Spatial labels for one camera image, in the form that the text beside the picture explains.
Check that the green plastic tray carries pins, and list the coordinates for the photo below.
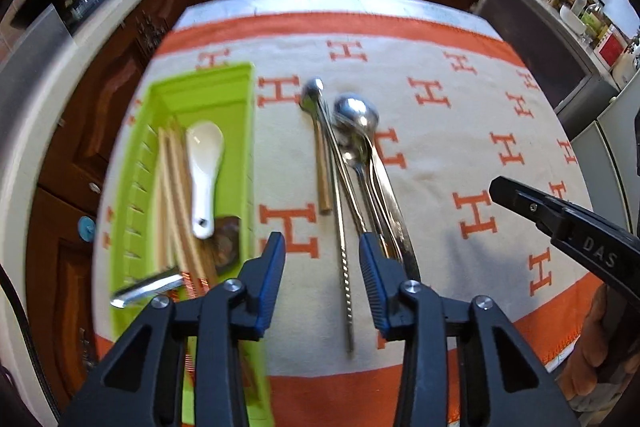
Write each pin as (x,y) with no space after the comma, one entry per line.
(235,117)

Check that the orange and white printed blanket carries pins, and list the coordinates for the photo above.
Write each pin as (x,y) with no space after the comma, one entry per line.
(450,57)

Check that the wooden chopsticks bundle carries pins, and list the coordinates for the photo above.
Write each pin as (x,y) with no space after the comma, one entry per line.
(204,283)

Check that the large steel soup spoon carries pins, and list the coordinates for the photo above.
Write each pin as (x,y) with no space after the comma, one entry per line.
(150,289)

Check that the red and white box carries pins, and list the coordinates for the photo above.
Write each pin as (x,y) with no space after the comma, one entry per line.
(611,49)

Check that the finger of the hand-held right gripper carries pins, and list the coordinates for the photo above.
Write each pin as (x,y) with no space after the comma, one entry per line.
(525,202)

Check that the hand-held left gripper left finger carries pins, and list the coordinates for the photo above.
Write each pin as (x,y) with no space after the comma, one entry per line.
(265,287)

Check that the white ceramic spoon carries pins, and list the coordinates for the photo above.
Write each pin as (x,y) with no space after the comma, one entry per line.
(202,187)

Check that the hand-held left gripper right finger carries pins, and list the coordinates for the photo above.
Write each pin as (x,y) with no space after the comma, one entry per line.
(375,287)

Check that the person's right hand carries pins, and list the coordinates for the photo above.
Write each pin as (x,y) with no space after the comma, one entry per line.
(587,347)

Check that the brown wooden chopstick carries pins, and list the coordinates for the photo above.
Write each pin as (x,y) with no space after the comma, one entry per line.
(207,259)
(199,257)

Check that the blue round cabinet knob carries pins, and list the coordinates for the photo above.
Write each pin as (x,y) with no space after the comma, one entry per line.
(86,227)

